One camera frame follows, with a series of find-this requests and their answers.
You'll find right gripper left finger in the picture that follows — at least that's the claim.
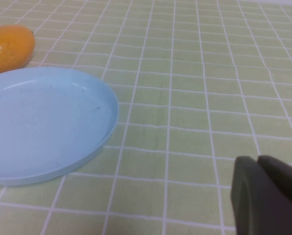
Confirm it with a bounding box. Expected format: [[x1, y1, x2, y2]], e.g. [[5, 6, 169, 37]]
[[230, 156, 292, 235]]

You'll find light blue round plate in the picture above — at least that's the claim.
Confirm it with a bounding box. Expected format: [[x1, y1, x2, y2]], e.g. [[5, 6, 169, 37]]
[[0, 67, 120, 186]]

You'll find green checkered tablecloth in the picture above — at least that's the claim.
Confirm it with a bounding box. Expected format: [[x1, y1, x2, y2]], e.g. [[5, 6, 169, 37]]
[[0, 0, 292, 235]]

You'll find yellow orange mango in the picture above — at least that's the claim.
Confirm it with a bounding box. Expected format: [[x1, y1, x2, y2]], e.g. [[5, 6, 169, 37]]
[[0, 25, 36, 77]]

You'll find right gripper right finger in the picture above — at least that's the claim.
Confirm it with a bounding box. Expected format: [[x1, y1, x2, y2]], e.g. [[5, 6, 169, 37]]
[[257, 155, 292, 211]]

